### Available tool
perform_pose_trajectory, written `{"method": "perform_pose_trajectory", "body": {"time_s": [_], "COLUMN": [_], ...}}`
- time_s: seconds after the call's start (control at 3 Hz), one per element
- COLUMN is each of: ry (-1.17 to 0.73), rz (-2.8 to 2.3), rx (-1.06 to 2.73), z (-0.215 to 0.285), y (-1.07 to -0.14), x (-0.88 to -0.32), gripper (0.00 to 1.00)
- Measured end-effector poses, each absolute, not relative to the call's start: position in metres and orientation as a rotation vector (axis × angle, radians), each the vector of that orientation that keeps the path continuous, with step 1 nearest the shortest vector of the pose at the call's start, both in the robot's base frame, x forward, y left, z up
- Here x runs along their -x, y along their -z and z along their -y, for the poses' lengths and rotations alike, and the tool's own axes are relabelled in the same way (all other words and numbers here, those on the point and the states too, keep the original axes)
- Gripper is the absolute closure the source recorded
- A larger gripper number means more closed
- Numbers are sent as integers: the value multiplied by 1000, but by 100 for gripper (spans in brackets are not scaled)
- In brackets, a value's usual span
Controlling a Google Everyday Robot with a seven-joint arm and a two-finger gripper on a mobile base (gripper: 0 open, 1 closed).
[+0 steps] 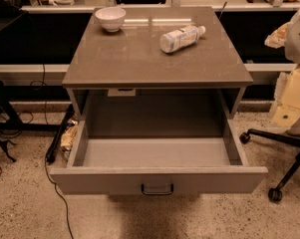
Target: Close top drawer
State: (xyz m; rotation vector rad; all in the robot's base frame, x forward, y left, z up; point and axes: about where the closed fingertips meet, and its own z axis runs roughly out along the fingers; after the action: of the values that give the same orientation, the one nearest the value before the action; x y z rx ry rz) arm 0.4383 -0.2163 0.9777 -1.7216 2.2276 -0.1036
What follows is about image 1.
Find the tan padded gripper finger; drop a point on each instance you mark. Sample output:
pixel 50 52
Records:
pixel 277 38

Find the grey top drawer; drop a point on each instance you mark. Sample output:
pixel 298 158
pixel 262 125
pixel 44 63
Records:
pixel 157 144

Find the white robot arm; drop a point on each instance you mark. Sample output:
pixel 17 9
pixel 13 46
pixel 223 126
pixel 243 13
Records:
pixel 286 110

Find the grey drawer cabinet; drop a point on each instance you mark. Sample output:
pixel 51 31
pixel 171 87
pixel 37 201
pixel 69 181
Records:
pixel 132 58

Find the white plastic bottle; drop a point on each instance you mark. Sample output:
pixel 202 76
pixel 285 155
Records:
pixel 181 38

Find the white ceramic bowl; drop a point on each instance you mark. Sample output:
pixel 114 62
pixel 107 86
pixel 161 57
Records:
pixel 111 19

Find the black power strip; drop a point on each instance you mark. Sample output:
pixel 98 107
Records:
pixel 50 156

